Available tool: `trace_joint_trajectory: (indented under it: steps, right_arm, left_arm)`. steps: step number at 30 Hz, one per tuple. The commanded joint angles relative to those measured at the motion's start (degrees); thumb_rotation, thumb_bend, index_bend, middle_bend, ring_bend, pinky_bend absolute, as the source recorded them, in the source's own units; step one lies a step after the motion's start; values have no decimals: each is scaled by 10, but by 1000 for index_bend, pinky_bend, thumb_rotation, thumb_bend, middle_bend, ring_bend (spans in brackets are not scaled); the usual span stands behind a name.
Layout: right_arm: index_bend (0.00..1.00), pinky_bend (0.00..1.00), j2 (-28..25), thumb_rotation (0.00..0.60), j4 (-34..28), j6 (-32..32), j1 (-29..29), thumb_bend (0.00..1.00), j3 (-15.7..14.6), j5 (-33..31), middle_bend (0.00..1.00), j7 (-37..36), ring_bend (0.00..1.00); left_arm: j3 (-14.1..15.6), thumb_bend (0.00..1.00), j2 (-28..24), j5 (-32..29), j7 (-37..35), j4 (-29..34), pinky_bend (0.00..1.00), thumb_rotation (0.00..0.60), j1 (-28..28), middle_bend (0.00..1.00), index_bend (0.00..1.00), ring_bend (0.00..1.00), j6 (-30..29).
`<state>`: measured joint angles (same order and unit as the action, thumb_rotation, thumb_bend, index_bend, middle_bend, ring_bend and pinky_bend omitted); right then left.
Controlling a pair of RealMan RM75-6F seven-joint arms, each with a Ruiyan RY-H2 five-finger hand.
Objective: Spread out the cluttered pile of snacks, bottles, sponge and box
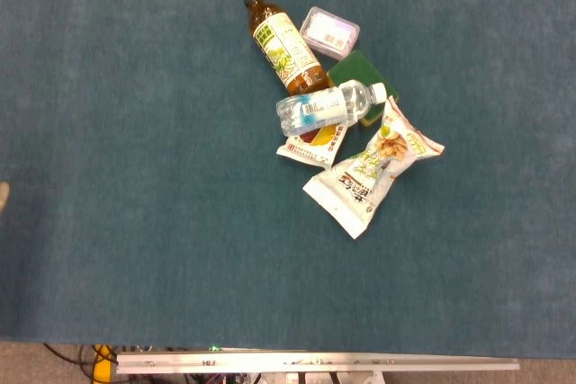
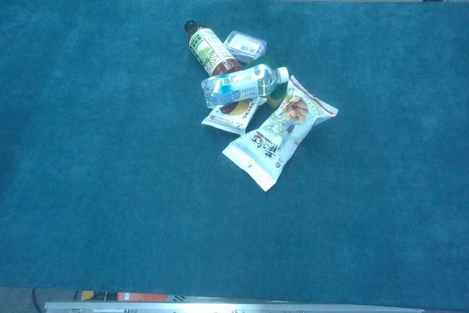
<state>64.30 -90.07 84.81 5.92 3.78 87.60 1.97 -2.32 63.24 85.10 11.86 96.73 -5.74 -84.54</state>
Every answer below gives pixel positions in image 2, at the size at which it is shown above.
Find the large white snack bag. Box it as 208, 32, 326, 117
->
221, 75, 339, 192

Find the orange flat object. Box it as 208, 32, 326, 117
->
117, 292, 169, 302

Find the brown tea bottle green label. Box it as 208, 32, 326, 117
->
183, 19, 245, 78

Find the green and yellow sponge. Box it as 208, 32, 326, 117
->
245, 55, 290, 110

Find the clear water bottle white cap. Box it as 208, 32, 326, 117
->
200, 65, 290, 110

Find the blue felt table cover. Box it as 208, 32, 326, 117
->
0, 0, 469, 310

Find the small white snack packet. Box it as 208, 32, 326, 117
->
200, 96, 268, 136

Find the clear plastic box with label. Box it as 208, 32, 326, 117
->
223, 30, 267, 65

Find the aluminium rail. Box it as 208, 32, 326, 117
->
43, 300, 426, 313

